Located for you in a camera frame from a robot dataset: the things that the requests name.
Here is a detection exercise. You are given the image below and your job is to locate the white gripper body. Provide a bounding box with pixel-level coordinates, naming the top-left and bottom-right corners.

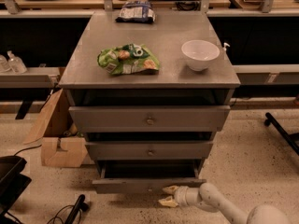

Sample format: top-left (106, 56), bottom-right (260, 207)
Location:
top-left (174, 186), bottom-right (201, 206)

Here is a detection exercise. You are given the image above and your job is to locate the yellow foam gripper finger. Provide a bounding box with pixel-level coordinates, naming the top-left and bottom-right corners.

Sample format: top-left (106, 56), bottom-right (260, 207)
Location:
top-left (159, 196), bottom-right (178, 208)
top-left (163, 185), bottom-right (178, 194)

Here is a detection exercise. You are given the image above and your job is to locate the grey bottom drawer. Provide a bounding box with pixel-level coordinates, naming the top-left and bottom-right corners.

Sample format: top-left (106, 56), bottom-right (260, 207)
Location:
top-left (93, 160), bottom-right (204, 194)

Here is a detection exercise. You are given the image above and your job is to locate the grey drawer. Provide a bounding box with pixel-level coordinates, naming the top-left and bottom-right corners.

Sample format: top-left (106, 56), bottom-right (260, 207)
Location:
top-left (93, 160), bottom-right (204, 194)
top-left (86, 132), bottom-right (213, 160)
top-left (68, 89), bottom-right (232, 133)

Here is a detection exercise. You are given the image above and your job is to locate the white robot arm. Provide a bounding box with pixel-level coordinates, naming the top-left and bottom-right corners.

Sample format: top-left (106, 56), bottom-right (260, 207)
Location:
top-left (159, 183), bottom-right (292, 224)

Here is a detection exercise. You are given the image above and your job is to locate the grey middle drawer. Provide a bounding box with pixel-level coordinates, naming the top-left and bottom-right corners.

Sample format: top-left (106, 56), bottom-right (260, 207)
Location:
top-left (86, 132), bottom-right (213, 160)

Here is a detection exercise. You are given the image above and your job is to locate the grey top drawer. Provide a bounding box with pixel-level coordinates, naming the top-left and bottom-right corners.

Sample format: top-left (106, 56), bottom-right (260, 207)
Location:
top-left (68, 89), bottom-right (232, 133)

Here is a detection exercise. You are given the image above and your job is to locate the grey drawer cabinet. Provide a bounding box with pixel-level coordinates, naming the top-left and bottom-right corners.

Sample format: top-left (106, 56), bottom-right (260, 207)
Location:
top-left (59, 9), bottom-right (242, 173)

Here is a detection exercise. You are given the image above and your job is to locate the cardboard box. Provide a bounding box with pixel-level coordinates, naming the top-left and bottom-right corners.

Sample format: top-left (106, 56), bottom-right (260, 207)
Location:
top-left (23, 90), bottom-right (87, 168)

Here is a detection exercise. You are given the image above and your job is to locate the black chair base leg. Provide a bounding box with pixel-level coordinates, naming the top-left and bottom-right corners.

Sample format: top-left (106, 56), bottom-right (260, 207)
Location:
top-left (264, 113), bottom-right (299, 155)

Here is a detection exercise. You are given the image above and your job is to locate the green chip bag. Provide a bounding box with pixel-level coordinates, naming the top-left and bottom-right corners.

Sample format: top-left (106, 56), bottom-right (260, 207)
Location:
top-left (97, 43), bottom-right (160, 76)

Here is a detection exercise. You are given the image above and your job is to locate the white bowl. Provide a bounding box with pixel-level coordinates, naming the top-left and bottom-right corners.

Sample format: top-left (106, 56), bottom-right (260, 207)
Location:
top-left (181, 40), bottom-right (221, 71)

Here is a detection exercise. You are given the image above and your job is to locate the white pump bottle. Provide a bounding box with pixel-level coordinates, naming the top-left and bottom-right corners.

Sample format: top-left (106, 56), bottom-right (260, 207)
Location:
top-left (223, 42), bottom-right (231, 60)

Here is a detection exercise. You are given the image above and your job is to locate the black tray stack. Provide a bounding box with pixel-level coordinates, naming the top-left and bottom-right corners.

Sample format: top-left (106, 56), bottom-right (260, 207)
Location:
top-left (0, 156), bottom-right (32, 224)

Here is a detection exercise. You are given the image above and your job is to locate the blue white snack bag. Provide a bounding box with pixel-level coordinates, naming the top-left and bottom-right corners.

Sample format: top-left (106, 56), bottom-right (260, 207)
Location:
top-left (115, 1), bottom-right (156, 23)

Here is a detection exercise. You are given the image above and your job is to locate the clear sanitizer bottle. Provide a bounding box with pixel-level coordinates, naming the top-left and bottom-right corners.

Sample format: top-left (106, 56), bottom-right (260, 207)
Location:
top-left (7, 50), bottom-right (27, 74)

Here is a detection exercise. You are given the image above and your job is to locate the black handle with cable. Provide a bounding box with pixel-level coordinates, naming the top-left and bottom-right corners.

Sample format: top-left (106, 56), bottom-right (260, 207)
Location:
top-left (46, 193), bottom-right (91, 224)

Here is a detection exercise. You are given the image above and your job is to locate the black floor cable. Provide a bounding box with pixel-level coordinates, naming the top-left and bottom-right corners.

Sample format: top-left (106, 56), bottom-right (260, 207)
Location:
top-left (13, 144), bottom-right (43, 157)

